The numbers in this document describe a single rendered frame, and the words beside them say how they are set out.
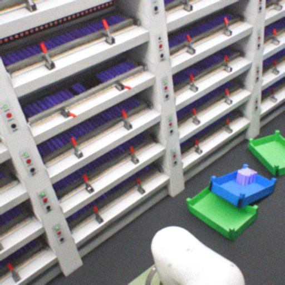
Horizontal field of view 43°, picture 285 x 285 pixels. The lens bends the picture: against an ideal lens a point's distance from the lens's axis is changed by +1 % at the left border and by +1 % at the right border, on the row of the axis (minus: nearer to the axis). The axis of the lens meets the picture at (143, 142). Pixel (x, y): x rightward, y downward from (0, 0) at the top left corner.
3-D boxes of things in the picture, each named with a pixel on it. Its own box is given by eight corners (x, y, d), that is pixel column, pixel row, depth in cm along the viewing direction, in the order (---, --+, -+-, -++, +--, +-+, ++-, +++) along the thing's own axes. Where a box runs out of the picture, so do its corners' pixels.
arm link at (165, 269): (188, 308, 107) (180, 271, 96) (151, 279, 117) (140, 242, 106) (214, 277, 114) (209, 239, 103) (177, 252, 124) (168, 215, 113)
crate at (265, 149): (307, 167, 205) (309, 156, 201) (275, 177, 202) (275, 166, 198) (277, 139, 230) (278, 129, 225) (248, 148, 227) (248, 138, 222)
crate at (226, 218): (258, 217, 180) (258, 206, 176) (232, 241, 171) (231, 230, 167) (212, 190, 201) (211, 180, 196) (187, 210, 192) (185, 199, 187)
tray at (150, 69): (155, 83, 162) (156, 65, 155) (35, 145, 134) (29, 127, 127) (127, 63, 172) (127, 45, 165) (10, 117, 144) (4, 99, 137)
